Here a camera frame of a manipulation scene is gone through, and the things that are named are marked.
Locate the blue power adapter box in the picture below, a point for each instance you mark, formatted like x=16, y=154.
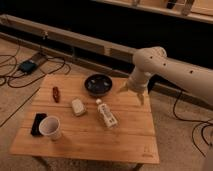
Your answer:
x=27, y=67

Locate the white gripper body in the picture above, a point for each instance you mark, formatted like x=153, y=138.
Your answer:
x=138, y=80

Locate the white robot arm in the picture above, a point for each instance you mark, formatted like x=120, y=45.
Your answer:
x=154, y=61

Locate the wooden folding table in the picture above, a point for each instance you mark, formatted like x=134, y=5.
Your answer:
x=86, y=136

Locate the black smartphone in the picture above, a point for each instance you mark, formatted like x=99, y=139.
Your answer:
x=35, y=126

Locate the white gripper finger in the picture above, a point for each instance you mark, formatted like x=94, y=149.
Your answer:
x=123, y=88
x=141, y=98

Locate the dark round bowl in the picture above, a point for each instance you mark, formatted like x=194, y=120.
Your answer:
x=98, y=85

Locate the white paper cup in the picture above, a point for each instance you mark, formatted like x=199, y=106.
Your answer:
x=50, y=127

